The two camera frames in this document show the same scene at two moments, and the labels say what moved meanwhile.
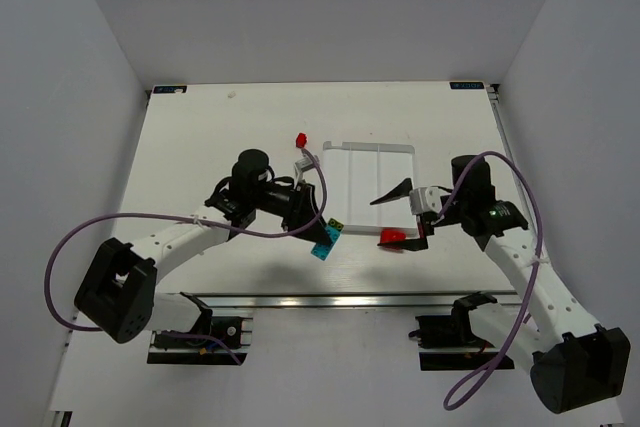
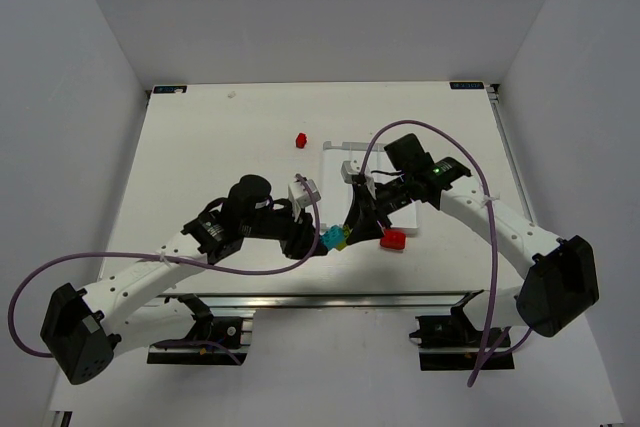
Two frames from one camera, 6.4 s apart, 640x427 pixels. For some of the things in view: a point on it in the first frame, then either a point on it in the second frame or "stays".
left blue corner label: (173, 89) stays
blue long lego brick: (323, 250) stays
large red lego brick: (392, 235) stays
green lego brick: (336, 223) -> (346, 232)
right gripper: (426, 223) -> (369, 208)
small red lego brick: (301, 140) stays
